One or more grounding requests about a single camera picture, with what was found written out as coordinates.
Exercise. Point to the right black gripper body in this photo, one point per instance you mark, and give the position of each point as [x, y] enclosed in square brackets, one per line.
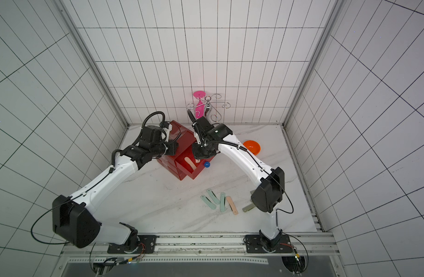
[201, 150]

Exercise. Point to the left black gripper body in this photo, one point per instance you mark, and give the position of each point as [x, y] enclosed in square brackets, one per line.
[164, 149]

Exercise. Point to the red top drawer blue knob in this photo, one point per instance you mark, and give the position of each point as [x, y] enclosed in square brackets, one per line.
[185, 168]

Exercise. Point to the red plastic drawer cabinet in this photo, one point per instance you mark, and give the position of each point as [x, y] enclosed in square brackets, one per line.
[184, 137]

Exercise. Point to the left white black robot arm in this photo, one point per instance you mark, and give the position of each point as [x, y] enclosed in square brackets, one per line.
[73, 216]

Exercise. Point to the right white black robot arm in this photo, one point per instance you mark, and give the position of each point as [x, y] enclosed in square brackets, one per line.
[269, 182]

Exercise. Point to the mint fruit knife right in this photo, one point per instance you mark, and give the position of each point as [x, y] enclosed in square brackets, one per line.
[222, 202]

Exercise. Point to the mint fruit knife left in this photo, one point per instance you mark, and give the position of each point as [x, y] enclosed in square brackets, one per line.
[210, 204]

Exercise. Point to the olive fruit knife bottom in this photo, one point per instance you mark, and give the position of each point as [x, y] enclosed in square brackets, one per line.
[248, 207]

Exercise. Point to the pink plastic goblet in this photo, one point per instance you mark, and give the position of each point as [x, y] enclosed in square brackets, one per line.
[200, 106]

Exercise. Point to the orange plastic bowl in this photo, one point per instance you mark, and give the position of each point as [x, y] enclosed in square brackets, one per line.
[253, 146]

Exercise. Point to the silver wire cup rack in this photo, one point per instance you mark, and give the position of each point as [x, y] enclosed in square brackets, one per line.
[213, 105]

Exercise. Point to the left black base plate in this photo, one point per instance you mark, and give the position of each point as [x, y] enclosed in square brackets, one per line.
[138, 244]

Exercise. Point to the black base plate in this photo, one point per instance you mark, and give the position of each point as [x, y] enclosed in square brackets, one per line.
[267, 244]
[138, 244]

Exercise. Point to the aluminium mounting rail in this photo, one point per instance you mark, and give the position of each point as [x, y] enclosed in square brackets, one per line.
[212, 245]

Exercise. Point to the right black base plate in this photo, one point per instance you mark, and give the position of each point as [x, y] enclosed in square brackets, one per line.
[267, 244]

